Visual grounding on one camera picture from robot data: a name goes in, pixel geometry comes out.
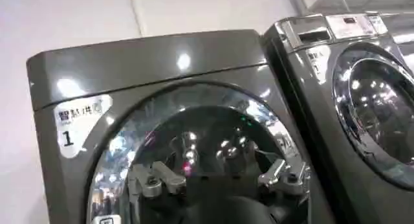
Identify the round glass door chrome-rimmed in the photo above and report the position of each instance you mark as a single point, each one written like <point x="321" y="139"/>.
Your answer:
<point x="378" y="115"/>
<point x="207" y="121"/>

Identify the white dryer control panel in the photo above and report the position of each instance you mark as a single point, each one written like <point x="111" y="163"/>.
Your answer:
<point x="354" y="25"/>

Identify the grey dryer numbered one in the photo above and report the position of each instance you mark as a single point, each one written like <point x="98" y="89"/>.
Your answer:
<point x="207" y="60"/>

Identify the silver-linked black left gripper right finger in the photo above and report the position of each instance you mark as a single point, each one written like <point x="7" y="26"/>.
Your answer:
<point x="288" y="181"/>

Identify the white sticker with number one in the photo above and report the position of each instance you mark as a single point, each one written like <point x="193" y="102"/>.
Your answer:
<point x="76" y="125"/>

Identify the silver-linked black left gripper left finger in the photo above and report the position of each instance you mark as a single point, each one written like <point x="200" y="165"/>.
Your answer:
<point x="152" y="185"/>

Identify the small white dryer sticker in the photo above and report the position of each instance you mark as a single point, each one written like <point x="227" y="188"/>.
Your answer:
<point x="318" y="61"/>

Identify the small white door label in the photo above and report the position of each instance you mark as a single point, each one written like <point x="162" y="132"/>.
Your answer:
<point x="106" y="219"/>

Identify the grey dryer with control panel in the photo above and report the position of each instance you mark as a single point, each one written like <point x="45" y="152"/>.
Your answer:
<point x="307" y="121"/>

